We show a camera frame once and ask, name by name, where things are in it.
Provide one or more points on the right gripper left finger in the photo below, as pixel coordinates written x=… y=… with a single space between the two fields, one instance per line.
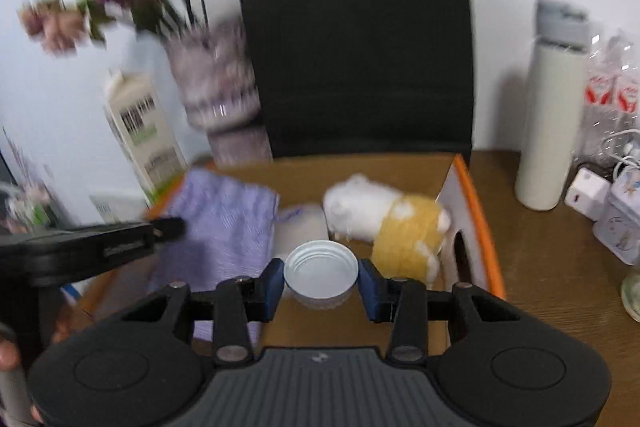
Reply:
x=239 y=302

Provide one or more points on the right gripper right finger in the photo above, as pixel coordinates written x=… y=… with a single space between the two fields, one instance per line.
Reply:
x=400 y=302

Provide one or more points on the yellow white plush toy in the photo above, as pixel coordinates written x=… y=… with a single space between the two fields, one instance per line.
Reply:
x=406 y=231

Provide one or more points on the purple knit pouch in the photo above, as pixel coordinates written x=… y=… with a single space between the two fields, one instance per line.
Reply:
x=229 y=232

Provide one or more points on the white jar lid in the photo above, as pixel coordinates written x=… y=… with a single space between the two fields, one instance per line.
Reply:
x=321 y=274

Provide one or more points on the person hand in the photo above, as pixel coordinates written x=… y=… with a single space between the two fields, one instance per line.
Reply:
x=16 y=406

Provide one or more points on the orange cardboard box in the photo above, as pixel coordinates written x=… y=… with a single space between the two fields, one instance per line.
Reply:
x=305 y=181

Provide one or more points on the white box on floor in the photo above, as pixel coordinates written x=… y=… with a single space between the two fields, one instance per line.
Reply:
x=119 y=206

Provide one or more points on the white green milk carton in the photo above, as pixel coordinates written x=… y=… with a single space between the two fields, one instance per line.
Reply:
x=139 y=124

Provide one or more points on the white thermos bottle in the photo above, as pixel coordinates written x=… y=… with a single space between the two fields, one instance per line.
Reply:
x=555 y=87

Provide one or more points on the white power adapter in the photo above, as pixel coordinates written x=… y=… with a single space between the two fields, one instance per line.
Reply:
x=587 y=193

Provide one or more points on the white tin box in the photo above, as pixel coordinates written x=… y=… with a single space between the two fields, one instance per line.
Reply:
x=618 y=226

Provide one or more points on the pink ribbed vase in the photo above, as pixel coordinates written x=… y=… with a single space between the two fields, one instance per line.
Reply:
x=217 y=88

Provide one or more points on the black paper bag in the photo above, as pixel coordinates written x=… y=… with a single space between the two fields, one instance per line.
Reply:
x=363 y=76

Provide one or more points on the plastic water bottle pack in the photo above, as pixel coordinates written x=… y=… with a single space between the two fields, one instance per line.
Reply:
x=611 y=99

